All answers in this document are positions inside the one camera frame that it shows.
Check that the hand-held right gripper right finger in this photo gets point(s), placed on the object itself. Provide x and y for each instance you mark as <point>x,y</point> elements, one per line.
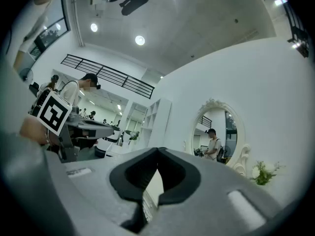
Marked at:
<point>209,205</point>

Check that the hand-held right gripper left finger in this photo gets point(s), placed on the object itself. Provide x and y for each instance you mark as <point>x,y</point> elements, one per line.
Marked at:
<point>93,195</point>

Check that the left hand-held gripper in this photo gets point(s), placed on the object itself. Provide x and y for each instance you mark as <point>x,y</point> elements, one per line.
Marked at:
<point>53,113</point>

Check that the white vanity table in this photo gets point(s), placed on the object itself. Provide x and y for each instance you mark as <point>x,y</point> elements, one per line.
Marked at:
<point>148,205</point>

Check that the person's left forearm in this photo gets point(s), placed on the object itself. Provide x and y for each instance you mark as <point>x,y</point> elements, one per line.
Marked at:
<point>33,130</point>

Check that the long black metal railing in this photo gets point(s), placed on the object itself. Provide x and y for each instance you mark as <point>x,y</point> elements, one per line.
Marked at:
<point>110,75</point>

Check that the white open bookshelf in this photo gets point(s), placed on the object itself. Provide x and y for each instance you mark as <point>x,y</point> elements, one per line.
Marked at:
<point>155,122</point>

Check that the white flower bouquet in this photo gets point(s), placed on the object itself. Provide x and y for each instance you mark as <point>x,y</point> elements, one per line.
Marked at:
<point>264,172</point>

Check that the white ornate oval mirror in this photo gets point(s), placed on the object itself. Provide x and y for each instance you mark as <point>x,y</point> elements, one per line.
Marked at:
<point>216,131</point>

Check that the black standing fan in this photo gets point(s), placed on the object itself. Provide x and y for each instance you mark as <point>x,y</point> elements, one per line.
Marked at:
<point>26,74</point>

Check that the round ceiling light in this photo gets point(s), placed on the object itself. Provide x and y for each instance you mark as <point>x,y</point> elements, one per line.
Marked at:
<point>139,40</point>
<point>94,27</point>

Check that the short black metal railing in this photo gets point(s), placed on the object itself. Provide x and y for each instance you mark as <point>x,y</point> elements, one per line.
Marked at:
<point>299,31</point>

